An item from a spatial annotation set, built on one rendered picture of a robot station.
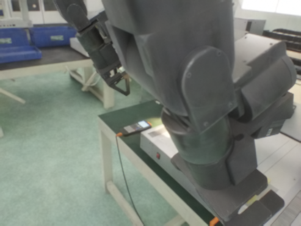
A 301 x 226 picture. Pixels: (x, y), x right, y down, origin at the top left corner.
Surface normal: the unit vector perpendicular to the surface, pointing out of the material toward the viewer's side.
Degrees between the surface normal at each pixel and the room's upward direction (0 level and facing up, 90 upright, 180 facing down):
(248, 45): 25
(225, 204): 30
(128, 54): 87
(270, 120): 90
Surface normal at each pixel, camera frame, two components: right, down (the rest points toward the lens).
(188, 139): -0.27, 0.74
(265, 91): 0.26, 0.15
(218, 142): 0.40, 0.49
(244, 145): -0.40, -0.67
